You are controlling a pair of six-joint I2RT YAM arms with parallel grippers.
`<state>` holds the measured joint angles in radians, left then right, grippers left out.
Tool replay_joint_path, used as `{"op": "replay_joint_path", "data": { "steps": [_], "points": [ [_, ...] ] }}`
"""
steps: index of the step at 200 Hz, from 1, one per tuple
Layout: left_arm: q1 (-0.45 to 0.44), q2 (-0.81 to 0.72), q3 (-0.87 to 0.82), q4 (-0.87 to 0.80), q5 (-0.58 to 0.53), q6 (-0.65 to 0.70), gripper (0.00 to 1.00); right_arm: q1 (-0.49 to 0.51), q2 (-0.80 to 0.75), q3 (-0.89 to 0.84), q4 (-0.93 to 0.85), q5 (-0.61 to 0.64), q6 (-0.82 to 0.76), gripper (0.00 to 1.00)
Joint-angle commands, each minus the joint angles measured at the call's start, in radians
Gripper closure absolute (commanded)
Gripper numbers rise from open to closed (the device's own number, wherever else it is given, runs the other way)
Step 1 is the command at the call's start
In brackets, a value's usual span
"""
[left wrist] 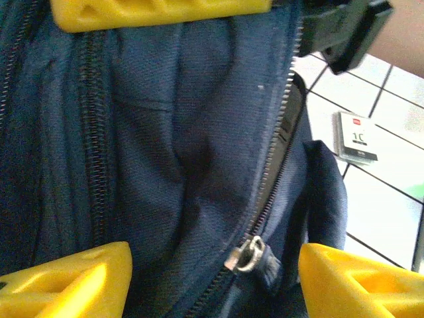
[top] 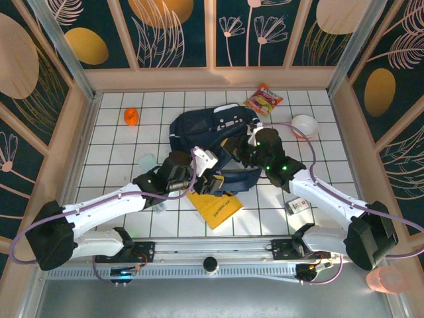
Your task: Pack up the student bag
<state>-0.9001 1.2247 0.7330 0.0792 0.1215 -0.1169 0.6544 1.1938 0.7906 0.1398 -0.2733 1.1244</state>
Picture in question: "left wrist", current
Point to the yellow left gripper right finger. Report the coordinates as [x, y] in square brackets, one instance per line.
[357, 291]

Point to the small white card box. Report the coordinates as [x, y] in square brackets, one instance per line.
[357, 139]

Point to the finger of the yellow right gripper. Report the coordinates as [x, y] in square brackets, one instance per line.
[149, 11]

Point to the navy blue backpack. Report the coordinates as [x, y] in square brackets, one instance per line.
[165, 149]

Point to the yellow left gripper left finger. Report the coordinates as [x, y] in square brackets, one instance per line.
[66, 288]

